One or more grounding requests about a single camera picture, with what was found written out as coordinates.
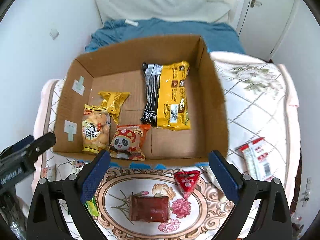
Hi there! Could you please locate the white translucent snack packet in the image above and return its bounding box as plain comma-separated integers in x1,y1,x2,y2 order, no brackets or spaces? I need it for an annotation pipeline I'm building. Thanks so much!
202,165,223,191

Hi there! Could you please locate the cardboard box blue rim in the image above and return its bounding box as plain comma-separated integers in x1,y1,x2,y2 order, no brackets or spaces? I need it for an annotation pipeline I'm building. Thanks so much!
53,35,228,166

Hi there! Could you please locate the white floral quilt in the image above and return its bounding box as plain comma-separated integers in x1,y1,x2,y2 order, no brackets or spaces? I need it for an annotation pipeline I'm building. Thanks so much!
31,51,300,239

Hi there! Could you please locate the small round cartoon snack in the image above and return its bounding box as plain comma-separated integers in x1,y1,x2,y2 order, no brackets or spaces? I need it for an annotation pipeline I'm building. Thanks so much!
71,160,86,174

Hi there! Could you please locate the yellow biscuit snack bag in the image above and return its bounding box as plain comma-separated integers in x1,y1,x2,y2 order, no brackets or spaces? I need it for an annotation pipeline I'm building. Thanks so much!
82,105,111,154

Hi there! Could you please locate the red triangular snack packet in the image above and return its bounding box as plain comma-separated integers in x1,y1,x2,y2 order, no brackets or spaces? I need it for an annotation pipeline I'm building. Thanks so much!
174,170,201,200

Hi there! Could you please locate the large yellow black bag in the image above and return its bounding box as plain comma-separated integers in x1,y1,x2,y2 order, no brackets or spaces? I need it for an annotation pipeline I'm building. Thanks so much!
141,61,191,131

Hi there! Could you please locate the white door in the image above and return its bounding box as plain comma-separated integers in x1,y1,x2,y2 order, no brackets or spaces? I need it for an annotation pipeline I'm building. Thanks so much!
236,0,295,61

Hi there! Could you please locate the door handle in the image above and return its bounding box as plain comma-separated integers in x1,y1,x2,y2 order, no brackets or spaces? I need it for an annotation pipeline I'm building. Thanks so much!
250,0,262,8

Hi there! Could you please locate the golden yellow snack packet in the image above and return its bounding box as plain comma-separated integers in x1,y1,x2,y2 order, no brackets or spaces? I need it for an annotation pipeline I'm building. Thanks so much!
98,91,130,125

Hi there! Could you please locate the white pillow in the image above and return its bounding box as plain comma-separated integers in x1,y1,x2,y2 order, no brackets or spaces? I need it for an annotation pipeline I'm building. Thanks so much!
95,0,238,23

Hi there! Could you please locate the brown snack packet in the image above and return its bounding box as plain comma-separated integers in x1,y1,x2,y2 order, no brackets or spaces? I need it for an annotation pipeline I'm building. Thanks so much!
129,195,170,223

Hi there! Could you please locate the orange panda snack bag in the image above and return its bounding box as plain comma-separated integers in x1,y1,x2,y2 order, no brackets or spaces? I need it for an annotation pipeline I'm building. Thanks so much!
108,124,151,161

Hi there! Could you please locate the small orange white packet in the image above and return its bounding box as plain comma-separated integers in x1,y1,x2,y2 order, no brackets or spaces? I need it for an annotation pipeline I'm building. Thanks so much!
41,165,56,182

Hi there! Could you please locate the white red striped packet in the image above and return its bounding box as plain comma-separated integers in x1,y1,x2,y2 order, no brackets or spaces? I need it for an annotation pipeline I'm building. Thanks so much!
240,138,273,181

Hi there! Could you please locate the green candy snack bag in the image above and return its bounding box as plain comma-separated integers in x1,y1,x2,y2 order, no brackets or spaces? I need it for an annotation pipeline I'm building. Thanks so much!
85,197,99,217

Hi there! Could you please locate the blue bed sheet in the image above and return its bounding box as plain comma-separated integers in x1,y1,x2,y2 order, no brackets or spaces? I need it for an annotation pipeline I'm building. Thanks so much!
85,18,246,54

